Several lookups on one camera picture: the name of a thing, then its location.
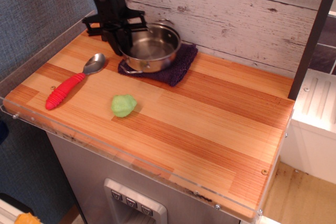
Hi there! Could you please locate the clear acrylic table guard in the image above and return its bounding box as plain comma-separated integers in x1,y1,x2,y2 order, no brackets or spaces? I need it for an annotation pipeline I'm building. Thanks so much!
0,10,295,218

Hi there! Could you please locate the red handled metal spoon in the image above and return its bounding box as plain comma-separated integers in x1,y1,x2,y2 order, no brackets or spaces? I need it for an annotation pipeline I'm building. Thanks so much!
45,53,106,110

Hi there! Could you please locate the grey toy fridge cabinet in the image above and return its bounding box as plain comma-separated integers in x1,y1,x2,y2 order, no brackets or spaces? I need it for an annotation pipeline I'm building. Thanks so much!
47,133,240,223

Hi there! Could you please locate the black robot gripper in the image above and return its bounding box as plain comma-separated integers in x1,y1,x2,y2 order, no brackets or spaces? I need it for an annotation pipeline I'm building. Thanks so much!
82,0,146,56

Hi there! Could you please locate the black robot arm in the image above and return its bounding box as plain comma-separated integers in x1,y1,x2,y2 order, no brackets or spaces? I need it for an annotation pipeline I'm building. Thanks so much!
82,0,147,56

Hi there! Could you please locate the dark brown vertical post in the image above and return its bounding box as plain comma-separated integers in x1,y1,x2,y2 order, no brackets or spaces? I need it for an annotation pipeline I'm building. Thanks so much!
288,0,333,100

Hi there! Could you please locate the silver steel pot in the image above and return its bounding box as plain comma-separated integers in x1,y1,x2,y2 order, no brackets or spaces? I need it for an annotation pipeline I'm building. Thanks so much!
120,19,182,74

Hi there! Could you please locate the white toy sink unit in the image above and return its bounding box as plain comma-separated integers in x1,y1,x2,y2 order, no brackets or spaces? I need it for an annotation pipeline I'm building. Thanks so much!
278,10,336,183

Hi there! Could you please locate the green crumpled lump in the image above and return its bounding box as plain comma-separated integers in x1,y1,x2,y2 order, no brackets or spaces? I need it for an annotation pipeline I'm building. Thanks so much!
111,94,137,118

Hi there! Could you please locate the yellow object at corner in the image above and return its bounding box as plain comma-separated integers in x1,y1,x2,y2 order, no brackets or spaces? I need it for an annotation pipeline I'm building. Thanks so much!
14,212,41,224

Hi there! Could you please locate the purple folded rag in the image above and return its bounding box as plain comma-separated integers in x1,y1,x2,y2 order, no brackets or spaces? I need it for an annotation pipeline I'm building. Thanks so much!
118,44,198,87

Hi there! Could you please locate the silver dispenser panel with buttons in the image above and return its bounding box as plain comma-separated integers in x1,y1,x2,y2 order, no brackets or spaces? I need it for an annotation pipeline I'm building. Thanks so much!
104,178,168,223

